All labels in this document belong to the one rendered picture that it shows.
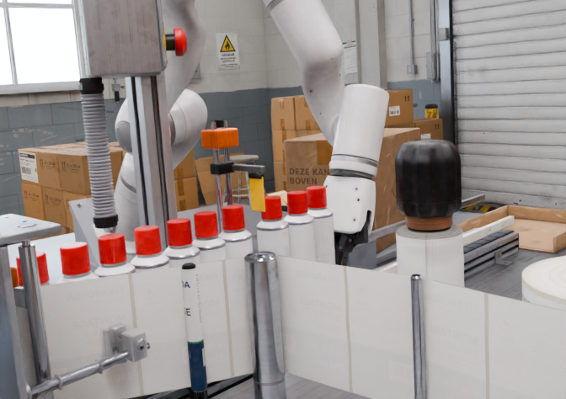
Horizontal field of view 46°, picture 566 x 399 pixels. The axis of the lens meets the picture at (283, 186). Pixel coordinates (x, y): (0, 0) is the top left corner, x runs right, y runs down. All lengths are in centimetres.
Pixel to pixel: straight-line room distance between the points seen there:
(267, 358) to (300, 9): 63
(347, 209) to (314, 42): 29
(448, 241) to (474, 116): 498
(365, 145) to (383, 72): 537
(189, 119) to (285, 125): 359
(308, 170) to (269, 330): 88
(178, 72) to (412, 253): 74
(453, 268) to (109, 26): 53
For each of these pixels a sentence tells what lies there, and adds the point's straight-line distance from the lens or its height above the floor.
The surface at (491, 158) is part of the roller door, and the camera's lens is 576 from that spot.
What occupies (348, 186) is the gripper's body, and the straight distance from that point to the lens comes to 116.
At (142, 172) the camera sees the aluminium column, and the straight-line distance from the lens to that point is 107.
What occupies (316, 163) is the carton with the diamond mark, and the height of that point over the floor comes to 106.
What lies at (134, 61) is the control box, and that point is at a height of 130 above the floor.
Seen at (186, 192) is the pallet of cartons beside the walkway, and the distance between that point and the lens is 463.
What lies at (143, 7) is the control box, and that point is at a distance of 90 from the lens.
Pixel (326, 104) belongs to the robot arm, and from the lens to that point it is 127.
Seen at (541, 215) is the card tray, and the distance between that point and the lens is 199.
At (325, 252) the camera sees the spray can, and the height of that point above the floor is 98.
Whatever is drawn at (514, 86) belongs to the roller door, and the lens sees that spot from 560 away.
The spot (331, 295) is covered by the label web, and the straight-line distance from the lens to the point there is 74.
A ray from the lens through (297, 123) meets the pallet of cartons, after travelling 500.
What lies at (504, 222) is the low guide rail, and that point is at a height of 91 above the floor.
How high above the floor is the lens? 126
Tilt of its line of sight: 9 degrees down
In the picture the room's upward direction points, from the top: 4 degrees counter-clockwise
